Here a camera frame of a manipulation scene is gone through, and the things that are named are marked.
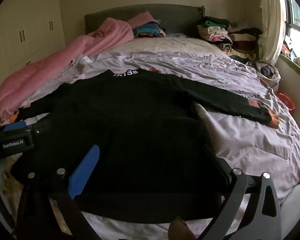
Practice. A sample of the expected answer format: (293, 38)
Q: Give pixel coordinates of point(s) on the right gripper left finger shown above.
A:
(47, 209)

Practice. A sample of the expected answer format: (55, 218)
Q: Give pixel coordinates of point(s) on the black long-sleeve sweater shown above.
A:
(156, 159)

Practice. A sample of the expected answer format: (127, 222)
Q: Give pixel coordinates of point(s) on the bag with clothes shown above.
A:
(268, 74)

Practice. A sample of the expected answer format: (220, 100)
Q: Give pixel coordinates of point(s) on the folded pink and blue clothes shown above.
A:
(145, 25)

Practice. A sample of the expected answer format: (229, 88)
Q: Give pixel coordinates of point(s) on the pile of mixed clothes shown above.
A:
(234, 39)

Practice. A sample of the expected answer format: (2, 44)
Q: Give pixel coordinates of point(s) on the pink comforter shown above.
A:
(19, 86)

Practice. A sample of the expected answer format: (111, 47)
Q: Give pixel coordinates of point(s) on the lilac printed duvet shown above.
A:
(261, 221)

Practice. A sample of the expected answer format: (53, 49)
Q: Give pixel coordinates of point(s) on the cream wardrobe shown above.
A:
(29, 30)

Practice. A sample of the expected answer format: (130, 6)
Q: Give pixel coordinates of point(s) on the red plastic bag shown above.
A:
(287, 101)

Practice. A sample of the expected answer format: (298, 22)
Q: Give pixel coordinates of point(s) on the beige bed sheet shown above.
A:
(171, 44)

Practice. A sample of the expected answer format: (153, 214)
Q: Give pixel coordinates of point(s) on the dark grey headboard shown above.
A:
(172, 18)

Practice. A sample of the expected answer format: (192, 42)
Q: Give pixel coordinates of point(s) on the cream curtain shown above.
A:
(274, 30)

